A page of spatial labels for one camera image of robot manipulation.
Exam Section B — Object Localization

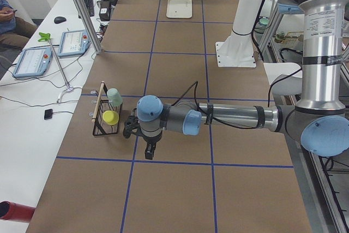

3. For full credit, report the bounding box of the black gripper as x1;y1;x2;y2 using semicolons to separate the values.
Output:
123;109;141;138

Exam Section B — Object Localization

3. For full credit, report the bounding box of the light green cup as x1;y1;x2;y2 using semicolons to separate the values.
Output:
107;88;123;107

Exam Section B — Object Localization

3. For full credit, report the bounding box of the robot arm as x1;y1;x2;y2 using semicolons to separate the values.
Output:
123;0;348;159

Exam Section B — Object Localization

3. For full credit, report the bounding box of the yellow cup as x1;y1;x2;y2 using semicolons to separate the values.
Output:
102;110;119;126

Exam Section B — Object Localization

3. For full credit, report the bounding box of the cream rabbit tray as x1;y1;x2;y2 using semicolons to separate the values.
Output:
166;0;192;19

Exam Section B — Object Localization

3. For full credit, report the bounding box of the small black puck device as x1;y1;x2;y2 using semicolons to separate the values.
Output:
44;109;53;120

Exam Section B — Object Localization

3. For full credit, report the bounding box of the far teach pendant tablet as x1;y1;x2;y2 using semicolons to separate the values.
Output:
58;30;91;57

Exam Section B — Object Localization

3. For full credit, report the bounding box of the teach pendant tablet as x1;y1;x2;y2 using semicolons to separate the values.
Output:
13;47;52;78
58;30;91;57

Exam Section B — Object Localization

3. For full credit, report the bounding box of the near teach pendant tablet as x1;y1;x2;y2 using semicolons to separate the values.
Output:
13;47;52;78

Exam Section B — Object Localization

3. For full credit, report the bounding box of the green tipped reacher stick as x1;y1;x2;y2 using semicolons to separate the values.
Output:
38;32;82;103

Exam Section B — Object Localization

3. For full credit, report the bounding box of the black computer mouse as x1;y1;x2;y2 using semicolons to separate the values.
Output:
54;16;67;24

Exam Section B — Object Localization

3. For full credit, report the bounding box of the black keyboard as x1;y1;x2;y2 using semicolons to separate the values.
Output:
83;0;95;17

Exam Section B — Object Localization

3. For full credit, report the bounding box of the seated person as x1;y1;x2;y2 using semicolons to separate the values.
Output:
1;0;38;49

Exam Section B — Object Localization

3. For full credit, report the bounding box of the white chair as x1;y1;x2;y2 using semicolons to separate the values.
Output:
263;62;302;95

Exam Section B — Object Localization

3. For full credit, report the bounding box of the red cylinder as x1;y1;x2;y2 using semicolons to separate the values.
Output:
1;201;35;223

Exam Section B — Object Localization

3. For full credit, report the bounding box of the black wire cup rack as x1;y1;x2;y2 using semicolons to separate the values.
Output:
92;81;123;136

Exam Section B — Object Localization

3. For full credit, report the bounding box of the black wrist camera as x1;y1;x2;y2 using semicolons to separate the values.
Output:
145;142;156;160

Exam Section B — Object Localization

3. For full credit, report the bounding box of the white central robot pedestal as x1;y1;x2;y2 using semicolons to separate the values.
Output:
215;0;264;68

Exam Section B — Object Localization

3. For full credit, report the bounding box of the aluminium frame post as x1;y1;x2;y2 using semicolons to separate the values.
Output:
73;0;101;55

